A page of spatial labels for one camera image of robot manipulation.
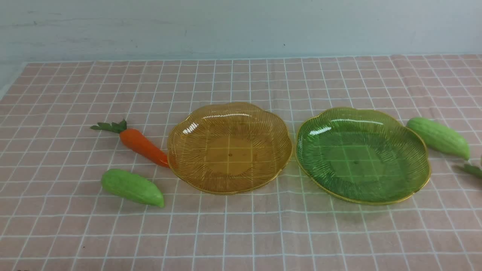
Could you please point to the orange toy carrot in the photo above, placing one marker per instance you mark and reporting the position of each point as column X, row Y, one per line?
column 471, row 169
column 133, row 139

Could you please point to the green ribbed plastic plate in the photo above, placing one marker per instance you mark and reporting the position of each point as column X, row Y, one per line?
column 362, row 156

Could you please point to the green toy gourd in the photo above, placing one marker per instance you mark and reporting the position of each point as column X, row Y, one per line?
column 440, row 137
column 132, row 187

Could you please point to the amber ribbed plastic plate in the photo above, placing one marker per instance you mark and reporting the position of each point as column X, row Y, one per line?
column 229, row 148

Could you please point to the pink checkered tablecloth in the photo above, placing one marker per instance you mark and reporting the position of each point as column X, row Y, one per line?
column 55, row 215

